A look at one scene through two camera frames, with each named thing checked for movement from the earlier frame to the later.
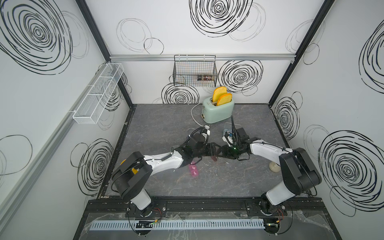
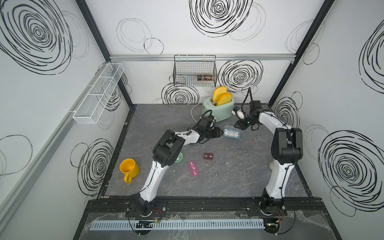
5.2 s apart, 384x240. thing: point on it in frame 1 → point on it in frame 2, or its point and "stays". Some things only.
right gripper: [225, 152] → [241, 127]
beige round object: [274, 167] stays
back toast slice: [218, 92] stays
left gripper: [210, 149] → [216, 132]
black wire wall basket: [195, 70] stays
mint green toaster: [212, 113] stays
